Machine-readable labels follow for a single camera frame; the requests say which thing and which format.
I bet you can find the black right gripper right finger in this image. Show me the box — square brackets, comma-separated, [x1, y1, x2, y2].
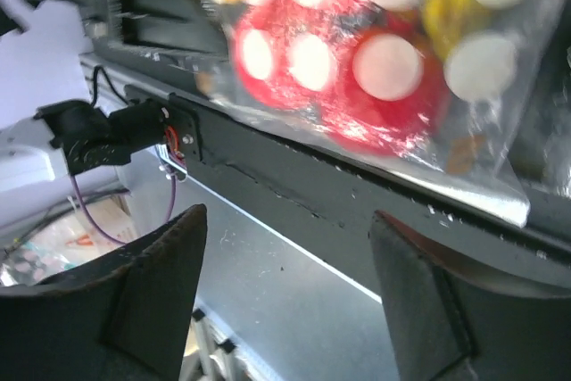
[368, 211, 570, 380]

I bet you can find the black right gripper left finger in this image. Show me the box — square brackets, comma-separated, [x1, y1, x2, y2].
[1, 204, 207, 380]

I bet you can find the polka dot zip top bag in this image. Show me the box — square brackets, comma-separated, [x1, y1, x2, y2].
[196, 0, 566, 226]

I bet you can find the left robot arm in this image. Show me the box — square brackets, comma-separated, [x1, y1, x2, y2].
[1, 99, 171, 210]

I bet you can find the red fake tomato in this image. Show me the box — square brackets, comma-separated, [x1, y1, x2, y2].
[320, 28, 451, 156]

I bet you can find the red fake apple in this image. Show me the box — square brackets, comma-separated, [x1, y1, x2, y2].
[233, 0, 354, 110]

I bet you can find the yellow fake banana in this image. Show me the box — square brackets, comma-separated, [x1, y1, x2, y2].
[421, 0, 492, 60]

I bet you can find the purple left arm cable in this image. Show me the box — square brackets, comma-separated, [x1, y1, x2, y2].
[69, 166, 179, 246]

